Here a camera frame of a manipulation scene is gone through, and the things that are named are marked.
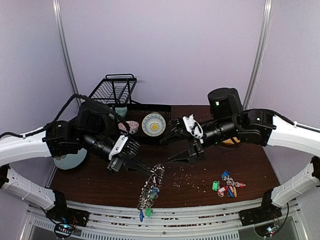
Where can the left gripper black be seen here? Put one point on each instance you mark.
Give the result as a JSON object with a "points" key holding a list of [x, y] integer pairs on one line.
{"points": [[124, 159]]}

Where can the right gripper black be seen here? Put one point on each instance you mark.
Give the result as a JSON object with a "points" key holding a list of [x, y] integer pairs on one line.
{"points": [[195, 147]]}

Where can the black keyring disc with rings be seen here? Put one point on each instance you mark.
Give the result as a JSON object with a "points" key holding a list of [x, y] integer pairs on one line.
{"points": [[152, 186]]}

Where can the blue key tag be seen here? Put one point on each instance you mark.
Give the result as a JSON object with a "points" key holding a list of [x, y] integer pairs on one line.
{"points": [[141, 215], [225, 175]]}

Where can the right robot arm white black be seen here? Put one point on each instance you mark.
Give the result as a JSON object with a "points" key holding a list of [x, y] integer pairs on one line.
{"points": [[263, 127]]}

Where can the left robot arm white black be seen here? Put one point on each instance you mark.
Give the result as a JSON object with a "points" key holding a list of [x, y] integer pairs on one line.
{"points": [[97, 129]]}

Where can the blue yellow patterned plate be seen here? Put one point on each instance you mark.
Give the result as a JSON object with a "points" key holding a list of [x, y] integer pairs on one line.
{"points": [[153, 124]]}

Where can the pink patterned bowl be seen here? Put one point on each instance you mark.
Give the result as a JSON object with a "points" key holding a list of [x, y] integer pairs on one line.
{"points": [[133, 126]]}

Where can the green key tag on disc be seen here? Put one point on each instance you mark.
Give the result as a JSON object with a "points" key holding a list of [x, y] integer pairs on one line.
{"points": [[148, 212]]}

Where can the yellow dotted plate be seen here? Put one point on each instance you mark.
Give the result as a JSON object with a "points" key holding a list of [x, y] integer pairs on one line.
{"points": [[231, 142]]}

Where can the teal ceramic bowl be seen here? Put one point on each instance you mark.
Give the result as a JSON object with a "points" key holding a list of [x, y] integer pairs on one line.
{"points": [[121, 111]]}

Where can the blue key tag on disc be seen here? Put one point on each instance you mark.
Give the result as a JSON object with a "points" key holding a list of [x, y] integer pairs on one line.
{"points": [[141, 215]]}

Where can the green key tag in pile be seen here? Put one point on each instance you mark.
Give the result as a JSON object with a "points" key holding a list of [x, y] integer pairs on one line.
{"points": [[215, 186]]}

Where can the light teal plate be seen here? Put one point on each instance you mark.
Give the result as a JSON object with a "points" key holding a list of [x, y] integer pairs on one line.
{"points": [[70, 161]]}

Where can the red key tag in pile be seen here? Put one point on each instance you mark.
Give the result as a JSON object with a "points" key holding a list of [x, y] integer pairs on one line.
{"points": [[221, 191]]}

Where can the yellow key tag in pile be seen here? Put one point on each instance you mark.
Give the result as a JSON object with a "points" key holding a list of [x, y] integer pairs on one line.
{"points": [[235, 191]]}

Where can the red headed silver key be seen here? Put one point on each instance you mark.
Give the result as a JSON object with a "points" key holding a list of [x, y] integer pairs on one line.
{"points": [[239, 185]]}

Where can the left circuit board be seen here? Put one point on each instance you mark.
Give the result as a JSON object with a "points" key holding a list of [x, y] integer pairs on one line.
{"points": [[62, 230]]}

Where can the circuit board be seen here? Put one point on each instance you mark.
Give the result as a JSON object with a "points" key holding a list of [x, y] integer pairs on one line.
{"points": [[62, 230], [266, 230]]}

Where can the right circuit board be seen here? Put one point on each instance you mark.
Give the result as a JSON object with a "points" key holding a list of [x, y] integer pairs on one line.
{"points": [[266, 230]]}

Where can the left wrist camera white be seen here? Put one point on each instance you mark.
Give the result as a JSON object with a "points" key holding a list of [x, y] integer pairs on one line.
{"points": [[118, 146]]}

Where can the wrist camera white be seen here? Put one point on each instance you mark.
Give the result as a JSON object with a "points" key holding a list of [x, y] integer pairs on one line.
{"points": [[118, 146], [187, 126]]}

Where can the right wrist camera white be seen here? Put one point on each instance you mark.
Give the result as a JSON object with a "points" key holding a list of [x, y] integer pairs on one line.
{"points": [[187, 126]]}

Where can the black wire dish rack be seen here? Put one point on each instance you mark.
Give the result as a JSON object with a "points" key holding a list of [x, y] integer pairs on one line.
{"points": [[115, 90]]}

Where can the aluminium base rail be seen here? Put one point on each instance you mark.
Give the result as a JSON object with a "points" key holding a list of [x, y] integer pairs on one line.
{"points": [[216, 222]]}

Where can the right aluminium frame post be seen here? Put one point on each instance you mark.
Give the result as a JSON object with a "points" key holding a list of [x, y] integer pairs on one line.
{"points": [[261, 47]]}

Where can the aluminium frame post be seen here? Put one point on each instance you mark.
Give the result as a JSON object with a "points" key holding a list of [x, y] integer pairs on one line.
{"points": [[56, 4], [261, 47]]}

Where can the left aluminium frame post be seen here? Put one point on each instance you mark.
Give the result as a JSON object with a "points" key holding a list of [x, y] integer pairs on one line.
{"points": [[56, 4]]}

